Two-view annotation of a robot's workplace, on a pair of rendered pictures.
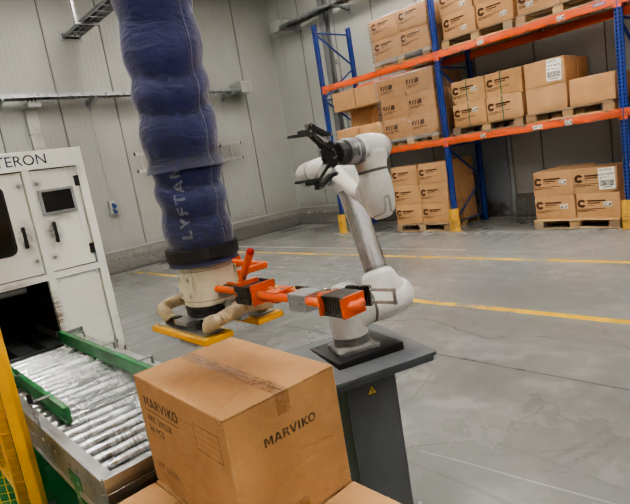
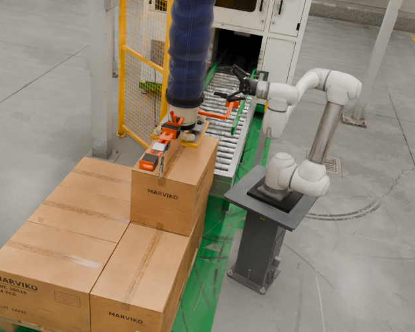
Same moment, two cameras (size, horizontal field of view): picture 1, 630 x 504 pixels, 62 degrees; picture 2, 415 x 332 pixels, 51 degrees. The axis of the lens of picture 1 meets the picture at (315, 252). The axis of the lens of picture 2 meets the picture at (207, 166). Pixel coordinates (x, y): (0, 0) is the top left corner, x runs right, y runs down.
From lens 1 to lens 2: 1.82 m
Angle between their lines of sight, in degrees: 51
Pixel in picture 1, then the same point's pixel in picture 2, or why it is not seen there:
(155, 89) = (172, 12)
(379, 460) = (252, 251)
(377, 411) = (261, 229)
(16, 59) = not seen: outside the picture
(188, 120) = (181, 33)
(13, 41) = not seen: outside the picture
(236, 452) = (134, 184)
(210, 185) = (185, 69)
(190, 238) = (169, 88)
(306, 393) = (176, 186)
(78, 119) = not seen: outside the picture
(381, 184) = (269, 119)
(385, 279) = (307, 170)
